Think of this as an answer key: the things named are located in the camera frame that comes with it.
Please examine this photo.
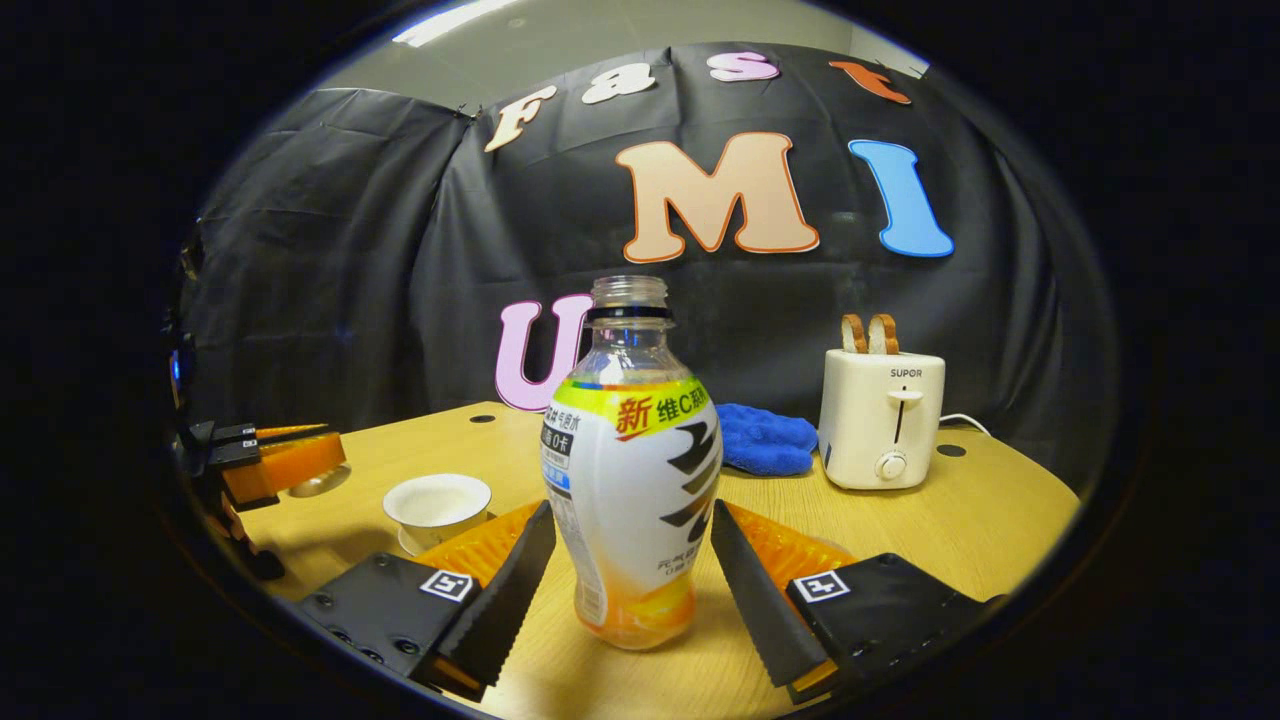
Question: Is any blue towel cloth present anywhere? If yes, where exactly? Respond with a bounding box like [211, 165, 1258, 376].
[716, 403, 819, 477]

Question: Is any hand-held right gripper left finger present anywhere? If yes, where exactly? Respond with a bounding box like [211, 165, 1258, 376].
[295, 498, 558, 703]

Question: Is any clear labelled water bottle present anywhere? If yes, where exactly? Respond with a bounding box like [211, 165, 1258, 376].
[541, 276, 723, 651]

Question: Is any white toaster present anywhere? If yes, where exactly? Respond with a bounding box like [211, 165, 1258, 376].
[818, 348, 947, 491]

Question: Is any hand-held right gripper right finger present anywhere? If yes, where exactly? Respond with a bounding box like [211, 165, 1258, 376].
[710, 498, 1006, 706]

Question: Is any cream ceramic teacup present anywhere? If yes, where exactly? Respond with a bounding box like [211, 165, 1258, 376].
[382, 473, 493, 554]

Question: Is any black backdrop cloth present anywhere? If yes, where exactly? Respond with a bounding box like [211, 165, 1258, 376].
[180, 42, 1121, 491]

